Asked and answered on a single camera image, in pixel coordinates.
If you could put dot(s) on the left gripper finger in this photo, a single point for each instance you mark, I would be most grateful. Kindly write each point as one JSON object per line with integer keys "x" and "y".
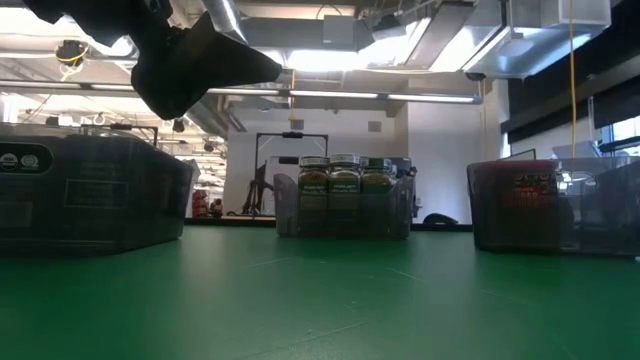
{"x": 200, "y": 70}

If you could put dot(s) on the dark green spice box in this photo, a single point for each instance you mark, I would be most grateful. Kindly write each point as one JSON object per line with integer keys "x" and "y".
{"x": 30, "y": 210}
{"x": 95, "y": 192}

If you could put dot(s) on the red-lid patterned spice tin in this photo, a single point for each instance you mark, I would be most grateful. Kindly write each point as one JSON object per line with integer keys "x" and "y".
{"x": 520, "y": 200}

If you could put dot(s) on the grey translucent plastic bin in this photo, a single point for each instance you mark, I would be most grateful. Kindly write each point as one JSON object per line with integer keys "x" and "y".
{"x": 600, "y": 220}
{"x": 170, "y": 200}
{"x": 285, "y": 210}

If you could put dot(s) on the long ceiling light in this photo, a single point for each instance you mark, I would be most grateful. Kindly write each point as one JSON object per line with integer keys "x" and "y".
{"x": 430, "y": 98}
{"x": 75, "y": 86}
{"x": 332, "y": 94}
{"x": 250, "y": 91}

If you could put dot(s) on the round ceiling device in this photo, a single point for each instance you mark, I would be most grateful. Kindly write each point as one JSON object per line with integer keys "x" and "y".
{"x": 71, "y": 52}

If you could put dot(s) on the green table mat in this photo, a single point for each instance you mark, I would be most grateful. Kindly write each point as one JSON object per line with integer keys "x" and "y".
{"x": 320, "y": 300}

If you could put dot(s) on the dark rounded object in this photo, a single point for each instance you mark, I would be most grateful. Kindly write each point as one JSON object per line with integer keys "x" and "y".
{"x": 440, "y": 220}

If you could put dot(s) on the large metal ceiling hood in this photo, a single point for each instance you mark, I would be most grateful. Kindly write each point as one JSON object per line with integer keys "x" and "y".
{"x": 520, "y": 55}

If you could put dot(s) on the grey partition screen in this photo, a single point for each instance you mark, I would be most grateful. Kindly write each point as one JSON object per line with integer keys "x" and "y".
{"x": 522, "y": 155}

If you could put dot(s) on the small black ceiling camera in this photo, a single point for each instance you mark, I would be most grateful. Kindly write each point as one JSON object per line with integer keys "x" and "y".
{"x": 178, "y": 125}

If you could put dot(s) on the round silver ventilation duct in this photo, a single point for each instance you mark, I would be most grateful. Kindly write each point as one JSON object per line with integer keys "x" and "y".
{"x": 232, "y": 15}

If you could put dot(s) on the grey wall vent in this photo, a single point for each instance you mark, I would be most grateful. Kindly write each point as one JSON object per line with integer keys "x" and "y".
{"x": 374, "y": 126}
{"x": 296, "y": 124}

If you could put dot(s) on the black frame stand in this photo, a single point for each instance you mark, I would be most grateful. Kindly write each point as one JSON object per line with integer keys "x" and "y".
{"x": 292, "y": 134}

